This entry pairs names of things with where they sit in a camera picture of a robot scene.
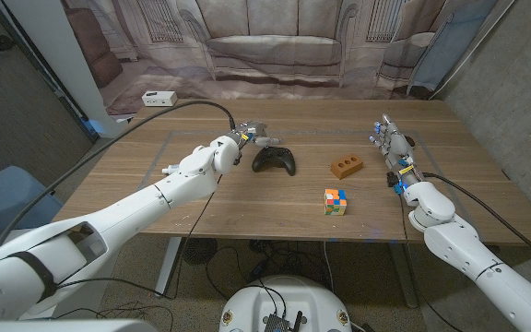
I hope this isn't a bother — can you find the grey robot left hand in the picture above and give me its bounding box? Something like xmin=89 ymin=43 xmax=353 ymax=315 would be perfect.
xmin=235 ymin=120 xmax=283 ymax=148

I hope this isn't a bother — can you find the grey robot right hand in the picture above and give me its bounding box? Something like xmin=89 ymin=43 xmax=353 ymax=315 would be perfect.
xmin=369 ymin=113 xmax=426 ymax=190

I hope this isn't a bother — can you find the black game controller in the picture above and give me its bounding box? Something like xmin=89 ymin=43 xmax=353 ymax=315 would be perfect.
xmin=252 ymin=146 xmax=297 ymax=177

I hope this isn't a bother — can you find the brown brick block with holes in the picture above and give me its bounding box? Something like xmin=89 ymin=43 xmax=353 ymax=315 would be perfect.
xmin=329 ymin=152 xmax=365 ymax=181

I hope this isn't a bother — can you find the multicoloured rubik's cube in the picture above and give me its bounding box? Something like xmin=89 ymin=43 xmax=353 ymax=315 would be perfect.
xmin=323 ymin=187 xmax=348 ymax=217

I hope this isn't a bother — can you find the printed living room backdrop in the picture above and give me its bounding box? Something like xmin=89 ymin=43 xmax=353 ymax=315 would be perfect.
xmin=60 ymin=0 xmax=518 ymax=122

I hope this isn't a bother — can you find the white power box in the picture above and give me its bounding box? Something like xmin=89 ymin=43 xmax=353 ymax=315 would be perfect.
xmin=141 ymin=89 xmax=179 ymax=108

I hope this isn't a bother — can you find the grey table leg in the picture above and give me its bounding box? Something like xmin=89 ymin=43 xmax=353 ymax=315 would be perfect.
xmin=389 ymin=242 xmax=419 ymax=309

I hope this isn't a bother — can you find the black round floor fan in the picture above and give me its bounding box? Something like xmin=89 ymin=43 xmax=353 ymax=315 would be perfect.
xmin=182 ymin=237 xmax=218 ymax=267

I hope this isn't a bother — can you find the white table leg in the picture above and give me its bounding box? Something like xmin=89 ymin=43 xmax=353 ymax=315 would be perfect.
xmin=154 ymin=237 xmax=183 ymax=299

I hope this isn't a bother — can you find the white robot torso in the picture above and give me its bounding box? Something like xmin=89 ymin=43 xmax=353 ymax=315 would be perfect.
xmin=218 ymin=275 xmax=353 ymax=332

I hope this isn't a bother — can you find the blue plastic bin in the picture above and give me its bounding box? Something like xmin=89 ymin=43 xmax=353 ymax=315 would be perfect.
xmin=0 ymin=165 xmax=64 ymax=268

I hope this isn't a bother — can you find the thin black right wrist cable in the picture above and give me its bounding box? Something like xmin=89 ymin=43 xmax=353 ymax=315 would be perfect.
xmin=399 ymin=196 xmax=466 ymax=332

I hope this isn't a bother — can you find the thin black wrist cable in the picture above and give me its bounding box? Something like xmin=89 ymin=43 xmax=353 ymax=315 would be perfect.
xmin=55 ymin=173 xmax=223 ymax=301
xmin=399 ymin=196 xmax=466 ymax=332

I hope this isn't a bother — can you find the thin black left wrist cable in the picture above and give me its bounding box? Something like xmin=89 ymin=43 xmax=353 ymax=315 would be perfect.
xmin=55 ymin=173 xmax=223 ymax=301

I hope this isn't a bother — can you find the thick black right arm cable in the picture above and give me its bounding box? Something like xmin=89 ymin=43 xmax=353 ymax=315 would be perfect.
xmin=424 ymin=172 xmax=531 ymax=271

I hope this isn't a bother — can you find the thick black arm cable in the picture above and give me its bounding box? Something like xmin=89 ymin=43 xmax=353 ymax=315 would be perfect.
xmin=0 ymin=100 xmax=238 ymax=253
xmin=424 ymin=172 xmax=531 ymax=271

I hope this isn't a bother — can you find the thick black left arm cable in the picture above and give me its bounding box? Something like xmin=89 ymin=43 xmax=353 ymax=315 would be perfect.
xmin=0 ymin=100 xmax=238 ymax=253

